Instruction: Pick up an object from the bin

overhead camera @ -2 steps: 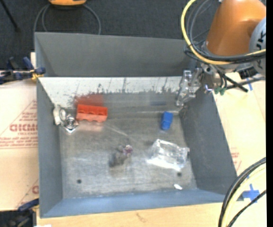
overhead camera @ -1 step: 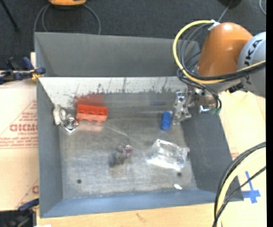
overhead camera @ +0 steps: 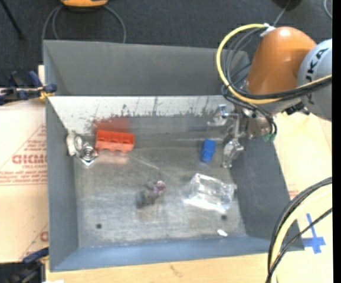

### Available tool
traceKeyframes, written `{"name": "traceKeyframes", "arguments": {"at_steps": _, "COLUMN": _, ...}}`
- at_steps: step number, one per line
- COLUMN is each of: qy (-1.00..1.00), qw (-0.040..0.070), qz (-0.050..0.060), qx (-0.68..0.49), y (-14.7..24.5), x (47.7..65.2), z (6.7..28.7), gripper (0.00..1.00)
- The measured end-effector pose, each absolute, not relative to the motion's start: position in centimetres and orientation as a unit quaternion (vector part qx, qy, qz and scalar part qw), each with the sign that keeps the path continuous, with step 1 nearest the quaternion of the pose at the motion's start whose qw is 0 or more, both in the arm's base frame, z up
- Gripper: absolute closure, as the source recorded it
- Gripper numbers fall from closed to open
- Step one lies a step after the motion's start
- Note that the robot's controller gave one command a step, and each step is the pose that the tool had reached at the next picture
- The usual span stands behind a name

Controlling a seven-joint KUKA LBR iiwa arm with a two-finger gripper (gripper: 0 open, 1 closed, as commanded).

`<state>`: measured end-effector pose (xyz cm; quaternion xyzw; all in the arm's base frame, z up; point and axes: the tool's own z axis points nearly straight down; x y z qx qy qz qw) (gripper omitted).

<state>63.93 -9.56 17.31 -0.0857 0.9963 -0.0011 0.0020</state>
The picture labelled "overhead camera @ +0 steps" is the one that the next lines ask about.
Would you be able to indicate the white plastic piece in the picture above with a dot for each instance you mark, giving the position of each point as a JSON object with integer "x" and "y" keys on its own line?
{"x": 71, "y": 143}

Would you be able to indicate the clear glass thing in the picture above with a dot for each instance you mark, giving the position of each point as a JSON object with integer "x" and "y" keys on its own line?
{"x": 88, "y": 155}

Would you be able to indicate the grey and purple toy animal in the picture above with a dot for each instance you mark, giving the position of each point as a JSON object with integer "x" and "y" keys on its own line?
{"x": 148, "y": 194}

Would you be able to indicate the blue toy block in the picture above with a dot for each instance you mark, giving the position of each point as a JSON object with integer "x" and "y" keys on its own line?
{"x": 208, "y": 150}

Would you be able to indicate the small white scrap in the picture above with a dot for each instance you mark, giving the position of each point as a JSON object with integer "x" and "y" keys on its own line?
{"x": 222, "y": 233}

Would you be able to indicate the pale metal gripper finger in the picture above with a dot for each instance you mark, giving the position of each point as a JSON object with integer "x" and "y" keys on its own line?
{"x": 231, "y": 153}
{"x": 220, "y": 115}

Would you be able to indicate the clear plastic box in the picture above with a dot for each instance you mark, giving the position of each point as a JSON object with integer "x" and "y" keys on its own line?
{"x": 209, "y": 192}

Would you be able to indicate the black cylinder on white bracket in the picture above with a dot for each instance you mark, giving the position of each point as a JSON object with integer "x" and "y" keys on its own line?
{"x": 296, "y": 108}

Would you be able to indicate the grey metal bin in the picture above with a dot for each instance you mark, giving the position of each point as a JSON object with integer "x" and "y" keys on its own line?
{"x": 129, "y": 214}

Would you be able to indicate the orange ribbed block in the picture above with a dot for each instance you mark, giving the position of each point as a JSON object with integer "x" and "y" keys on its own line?
{"x": 114, "y": 140}

